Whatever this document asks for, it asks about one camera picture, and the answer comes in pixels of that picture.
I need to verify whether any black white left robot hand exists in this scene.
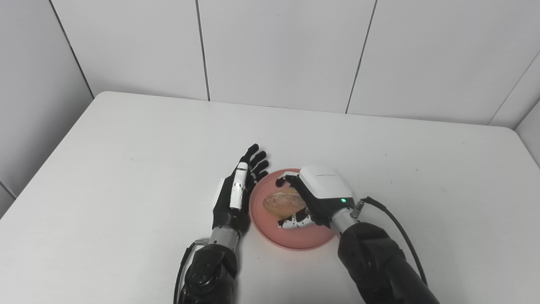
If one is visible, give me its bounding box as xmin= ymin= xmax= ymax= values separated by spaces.
xmin=212 ymin=144 xmax=270 ymax=237

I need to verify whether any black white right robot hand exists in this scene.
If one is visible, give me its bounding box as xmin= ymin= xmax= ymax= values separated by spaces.
xmin=275 ymin=165 xmax=357 ymax=230

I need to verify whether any golden bread roll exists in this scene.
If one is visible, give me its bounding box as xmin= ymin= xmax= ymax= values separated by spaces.
xmin=263 ymin=188 xmax=308 ymax=219

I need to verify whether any pink round plate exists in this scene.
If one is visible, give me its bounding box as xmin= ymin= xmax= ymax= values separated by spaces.
xmin=249 ymin=168 xmax=338 ymax=251

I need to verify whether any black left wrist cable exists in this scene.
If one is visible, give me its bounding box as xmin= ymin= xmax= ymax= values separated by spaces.
xmin=173 ymin=238 xmax=210 ymax=304

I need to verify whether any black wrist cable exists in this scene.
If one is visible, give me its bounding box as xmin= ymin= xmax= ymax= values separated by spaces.
xmin=350 ymin=196 xmax=429 ymax=288
xmin=173 ymin=238 xmax=210 ymax=304

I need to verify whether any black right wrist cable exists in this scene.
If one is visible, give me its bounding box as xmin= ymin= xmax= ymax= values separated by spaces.
xmin=350 ymin=196 xmax=429 ymax=288

